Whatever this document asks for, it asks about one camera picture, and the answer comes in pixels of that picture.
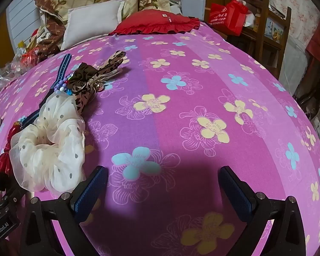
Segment leopard print hair ribbon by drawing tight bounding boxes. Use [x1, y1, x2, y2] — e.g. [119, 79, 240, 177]
[71, 51, 127, 115]

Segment pale floral curtain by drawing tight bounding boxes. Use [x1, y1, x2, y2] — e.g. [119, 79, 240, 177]
[268, 0, 320, 50]

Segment white polka dot scrunchie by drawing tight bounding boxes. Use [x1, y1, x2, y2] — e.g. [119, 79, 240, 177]
[9, 96, 86, 194]

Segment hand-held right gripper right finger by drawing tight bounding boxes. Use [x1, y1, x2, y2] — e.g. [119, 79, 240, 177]
[219, 165, 307, 256]

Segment purple bead bracelet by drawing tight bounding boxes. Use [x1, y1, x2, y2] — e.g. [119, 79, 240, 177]
[52, 81, 67, 93]

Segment brown floral blanket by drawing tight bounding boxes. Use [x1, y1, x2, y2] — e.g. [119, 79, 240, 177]
[25, 0, 67, 62]

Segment red shopping bag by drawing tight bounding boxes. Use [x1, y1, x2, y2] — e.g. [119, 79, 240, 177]
[208, 0, 249, 36]

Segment red satin scrunchie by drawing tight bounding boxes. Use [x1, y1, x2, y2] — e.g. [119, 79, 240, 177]
[0, 121, 23, 175]

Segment clear plastic bags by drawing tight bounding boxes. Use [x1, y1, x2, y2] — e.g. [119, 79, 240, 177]
[0, 27, 43, 83]

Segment wooden chair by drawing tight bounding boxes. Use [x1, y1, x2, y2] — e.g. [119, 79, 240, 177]
[224, 1, 292, 79]

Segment white pillow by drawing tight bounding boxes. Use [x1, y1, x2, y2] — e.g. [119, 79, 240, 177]
[60, 0, 126, 51]

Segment blue striped headband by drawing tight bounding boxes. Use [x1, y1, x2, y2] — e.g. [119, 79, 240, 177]
[21, 54, 72, 128]

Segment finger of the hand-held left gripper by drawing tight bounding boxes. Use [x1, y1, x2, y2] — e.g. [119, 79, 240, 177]
[0, 175, 16, 199]

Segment brown scrunchie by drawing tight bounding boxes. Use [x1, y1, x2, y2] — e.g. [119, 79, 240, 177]
[68, 63, 99, 90]

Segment red ruffled cushion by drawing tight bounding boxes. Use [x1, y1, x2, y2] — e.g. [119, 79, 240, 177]
[108, 9, 201, 36]

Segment white slatted headboard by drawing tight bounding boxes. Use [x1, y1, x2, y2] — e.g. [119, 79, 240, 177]
[7, 0, 43, 56]

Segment pink floral bed sheet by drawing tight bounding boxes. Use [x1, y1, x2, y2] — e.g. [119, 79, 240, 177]
[0, 23, 320, 256]

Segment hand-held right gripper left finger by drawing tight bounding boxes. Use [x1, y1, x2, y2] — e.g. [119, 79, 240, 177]
[20, 165, 109, 256]

